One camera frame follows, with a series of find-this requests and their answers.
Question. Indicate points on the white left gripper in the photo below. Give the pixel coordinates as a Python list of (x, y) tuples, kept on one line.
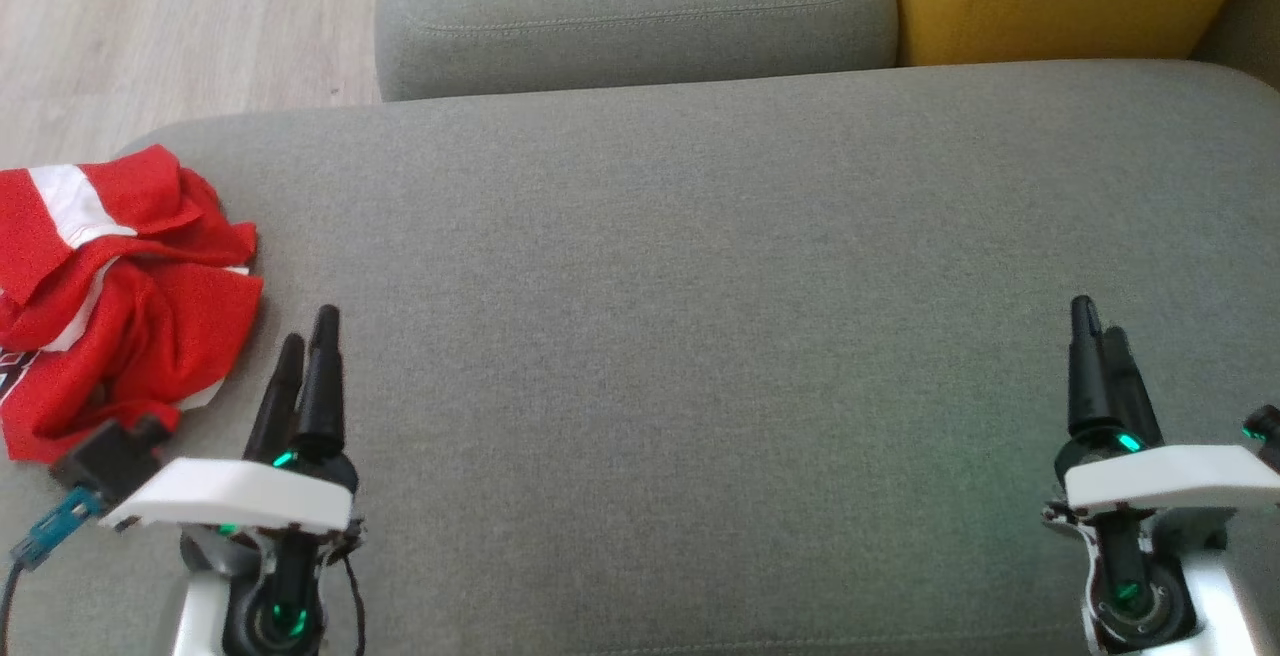
[(230, 496)]

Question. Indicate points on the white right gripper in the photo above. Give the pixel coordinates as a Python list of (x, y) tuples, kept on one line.
[(1170, 481)]

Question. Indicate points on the red jersey white sleeves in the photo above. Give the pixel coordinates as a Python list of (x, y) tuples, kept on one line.
[(150, 356)]

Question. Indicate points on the grey sofa corner cushion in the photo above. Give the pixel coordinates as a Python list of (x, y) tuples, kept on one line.
[(1250, 26)]

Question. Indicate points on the grey sofa seat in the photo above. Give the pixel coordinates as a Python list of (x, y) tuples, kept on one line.
[(700, 336)]

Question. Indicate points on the grey sofa back cushion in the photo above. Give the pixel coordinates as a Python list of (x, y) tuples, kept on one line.
[(630, 6)]

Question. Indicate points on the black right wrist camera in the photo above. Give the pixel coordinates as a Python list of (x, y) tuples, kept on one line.
[(1265, 426)]

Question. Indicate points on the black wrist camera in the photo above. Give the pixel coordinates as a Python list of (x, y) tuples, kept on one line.
[(1265, 426), (110, 456)]

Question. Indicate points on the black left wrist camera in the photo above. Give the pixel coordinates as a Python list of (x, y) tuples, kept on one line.
[(110, 456)]

